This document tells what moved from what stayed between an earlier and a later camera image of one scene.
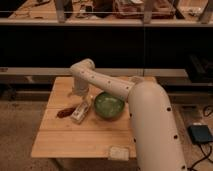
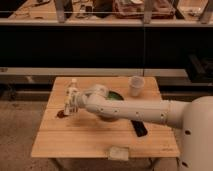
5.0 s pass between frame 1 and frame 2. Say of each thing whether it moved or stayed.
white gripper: moved
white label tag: stayed
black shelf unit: stayed
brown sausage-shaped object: stayed
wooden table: stayed
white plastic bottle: moved
